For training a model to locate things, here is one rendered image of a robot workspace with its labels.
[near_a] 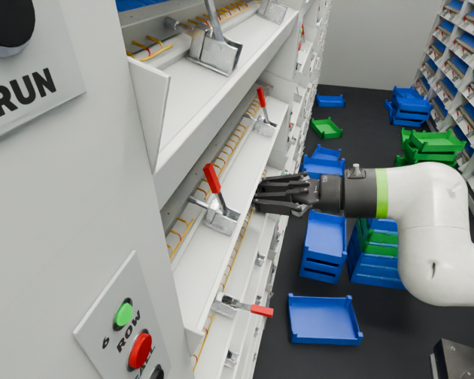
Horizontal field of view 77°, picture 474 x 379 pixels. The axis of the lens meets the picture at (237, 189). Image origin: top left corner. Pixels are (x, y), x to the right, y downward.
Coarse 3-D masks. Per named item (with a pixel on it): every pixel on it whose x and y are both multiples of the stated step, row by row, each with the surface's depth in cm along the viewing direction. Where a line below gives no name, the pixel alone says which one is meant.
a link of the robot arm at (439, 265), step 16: (400, 240) 50; (416, 240) 47; (432, 240) 45; (448, 240) 44; (464, 240) 45; (400, 256) 49; (416, 256) 46; (432, 256) 44; (448, 256) 44; (464, 256) 44; (400, 272) 48; (416, 272) 45; (432, 272) 44; (448, 272) 43; (464, 272) 43; (416, 288) 46; (432, 288) 44; (448, 288) 43; (464, 288) 43; (432, 304) 46; (448, 304) 44; (464, 304) 44
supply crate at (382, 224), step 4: (368, 220) 138; (372, 220) 132; (376, 220) 131; (380, 220) 131; (384, 220) 131; (388, 220) 138; (392, 220) 138; (372, 224) 133; (376, 224) 132; (380, 224) 132; (384, 224) 132; (388, 224) 131; (392, 224) 131; (396, 224) 130; (372, 228) 134; (376, 228) 134; (380, 228) 133; (384, 228) 133; (388, 228) 132; (392, 228) 132; (396, 228) 132
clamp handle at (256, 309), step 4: (232, 300) 48; (232, 304) 49; (236, 304) 49; (240, 304) 49; (244, 304) 49; (252, 304) 48; (240, 308) 48; (244, 308) 48; (248, 308) 48; (252, 308) 48; (256, 308) 48; (260, 308) 48; (264, 308) 48; (268, 308) 48; (252, 312) 48; (256, 312) 47; (260, 312) 47; (264, 312) 47; (268, 312) 47; (272, 312) 47; (268, 316) 47
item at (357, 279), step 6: (348, 252) 168; (348, 258) 165; (348, 264) 164; (348, 270) 163; (348, 276) 162; (354, 276) 155; (360, 276) 161; (354, 282) 158; (360, 282) 157; (366, 282) 156; (372, 282) 156; (378, 282) 155; (384, 282) 154; (390, 282) 153; (396, 282) 153; (396, 288) 155; (402, 288) 155
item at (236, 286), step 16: (272, 160) 83; (256, 224) 66; (240, 240) 62; (256, 240) 63; (240, 256) 59; (224, 272) 55; (240, 272) 56; (240, 288) 54; (208, 320) 48; (224, 320) 49; (208, 336) 46; (224, 336) 47; (208, 352) 44; (224, 352) 45; (208, 368) 43
